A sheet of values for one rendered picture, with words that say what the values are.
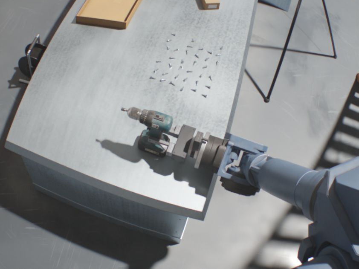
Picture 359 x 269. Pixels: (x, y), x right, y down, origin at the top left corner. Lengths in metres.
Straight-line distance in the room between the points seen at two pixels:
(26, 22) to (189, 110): 1.76
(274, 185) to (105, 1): 1.45
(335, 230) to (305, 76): 2.29
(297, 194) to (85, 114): 1.10
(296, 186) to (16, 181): 1.83
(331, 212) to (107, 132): 1.30
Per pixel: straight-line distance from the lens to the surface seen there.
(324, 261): 1.12
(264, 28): 3.49
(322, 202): 1.17
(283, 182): 1.58
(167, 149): 2.03
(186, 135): 2.05
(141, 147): 2.13
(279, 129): 3.05
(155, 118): 1.96
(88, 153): 2.16
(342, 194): 1.12
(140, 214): 2.40
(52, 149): 2.18
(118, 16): 2.56
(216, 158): 1.99
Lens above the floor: 2.59
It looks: 61 degrees down
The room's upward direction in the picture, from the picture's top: 11 degrees clockwise
